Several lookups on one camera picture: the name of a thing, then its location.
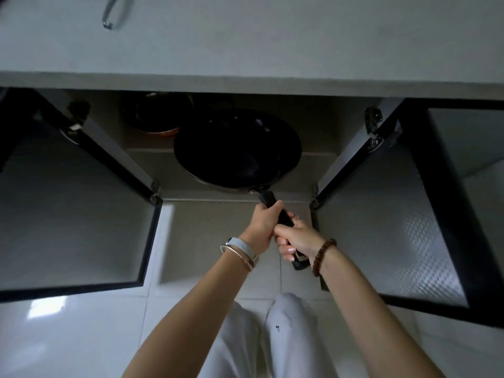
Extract person's right hand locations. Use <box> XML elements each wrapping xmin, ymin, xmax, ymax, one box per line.
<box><xmin>274</xmin><ymin>211</ymin><xmax>327</xmax><ymax>268</ymax></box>

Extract person's left hand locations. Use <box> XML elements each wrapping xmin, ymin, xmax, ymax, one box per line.
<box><xmin>239</xmin><ymin>201</ymin><xmax>284</xmax><ymax>257</ymax></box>

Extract black wok with handle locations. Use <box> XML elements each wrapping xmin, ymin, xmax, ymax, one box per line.
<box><xmin>173</xmin><ymin>109</ymin><xmax>312</xmax><ymax>271</ymax></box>

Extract person's left forearm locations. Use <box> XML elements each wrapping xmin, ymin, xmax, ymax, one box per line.
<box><xmin>121</xmin><ymin>250</ymin><xmax>261</xmax><ymax>378</ymax></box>

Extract person's right forearm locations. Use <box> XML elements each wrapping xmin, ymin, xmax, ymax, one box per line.
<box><xmin>314</xmin><ymin>244</ymin><xmax>447</xmax><ymax>378</ymax></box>

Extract white band wristwatch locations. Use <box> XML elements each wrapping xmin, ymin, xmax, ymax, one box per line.
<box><xmin>225</xmin><ymin>236</ymin><xmax>261</xmax><ymax>268</ymax></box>

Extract silver bangle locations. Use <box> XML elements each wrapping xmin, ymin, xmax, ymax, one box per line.
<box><xmin>220</xmin><ymin>244</ymin><xmax>255</xmax><ymax>272</ymax></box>

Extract black framed glass cabinet door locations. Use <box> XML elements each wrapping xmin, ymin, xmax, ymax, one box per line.
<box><xmin>0</xmin><ymin>88</ymin><xmax>164</xmax><ymax>304</ymax></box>
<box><xmin>309</xmin><ymin>97</ymin><xmax>504</xmax><ymax>329</ymax></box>

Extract white trousers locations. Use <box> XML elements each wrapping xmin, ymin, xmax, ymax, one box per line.
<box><xmin>204</xmin><ymin>293</ymin><xmax>336</xmax><ymax>378</ymax></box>

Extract grey kitchen cabinet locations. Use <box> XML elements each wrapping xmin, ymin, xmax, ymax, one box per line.
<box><xmin>37</xmin><ymin>87</ymin><xmax>406</xmax><ymax>202</ymax></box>

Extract dark pot with orange rim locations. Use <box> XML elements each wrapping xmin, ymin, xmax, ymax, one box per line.
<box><xmin>120</xmin><ymin>92</ymin><xmax>194</xmax><ymax>138</ymax></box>

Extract brown beaded bracelet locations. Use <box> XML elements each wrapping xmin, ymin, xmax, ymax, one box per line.
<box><xmin>311</xmin><ymin>238</ymin><xmax>338</xmax><ymax>278</ymax></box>

